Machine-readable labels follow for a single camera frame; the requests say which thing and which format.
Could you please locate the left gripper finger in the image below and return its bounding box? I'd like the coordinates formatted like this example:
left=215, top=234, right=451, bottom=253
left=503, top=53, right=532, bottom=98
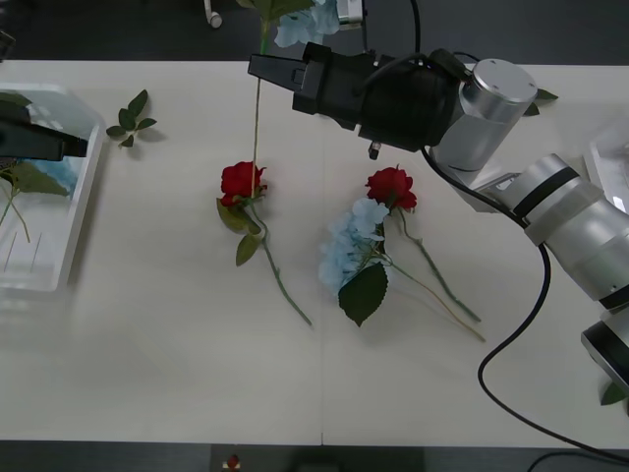
left=62, top=136, right=90, bottom=160
left=0, top=120, right=65, bottom=162

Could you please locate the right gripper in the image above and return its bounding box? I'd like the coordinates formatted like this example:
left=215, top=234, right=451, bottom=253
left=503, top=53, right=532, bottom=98
left=247, top=41, right=382, bottom=132

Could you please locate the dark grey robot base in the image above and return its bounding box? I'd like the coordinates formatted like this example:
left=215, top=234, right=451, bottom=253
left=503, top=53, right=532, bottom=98
left=210, top=443, right=427, bottom=472

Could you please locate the green leaf sprig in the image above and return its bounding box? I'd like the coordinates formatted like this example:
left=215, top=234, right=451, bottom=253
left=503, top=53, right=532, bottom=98
left=523, top=88, right=559, bottom=117
left=600, top=381, right=629, bottom=407
left=105, top=88, right=158, bottom=149

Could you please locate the white chair caster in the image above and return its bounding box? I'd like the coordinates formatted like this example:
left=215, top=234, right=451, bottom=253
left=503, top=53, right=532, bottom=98
left=203, top=0, right=225, bottom=29

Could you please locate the shallow white box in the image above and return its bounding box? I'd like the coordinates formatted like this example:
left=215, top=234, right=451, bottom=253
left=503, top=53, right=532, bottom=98
left=0, top=83, right=107, bottom=340
left=582, top=120, right=629, bottom=217

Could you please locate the red rose with green stem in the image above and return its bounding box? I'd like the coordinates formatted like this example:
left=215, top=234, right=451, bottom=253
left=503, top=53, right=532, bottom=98
left=365, top=166, right=482, bottom=324
left=215, top=160, right=314, bottom=326

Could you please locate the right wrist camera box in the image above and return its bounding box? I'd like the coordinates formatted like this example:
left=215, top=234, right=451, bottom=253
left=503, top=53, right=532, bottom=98
left=336, top=0, right=369, bottom=27

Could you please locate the black floor cable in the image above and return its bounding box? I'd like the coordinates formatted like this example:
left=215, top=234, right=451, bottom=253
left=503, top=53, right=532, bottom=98
left=525, top=449, right=629, bottom=472

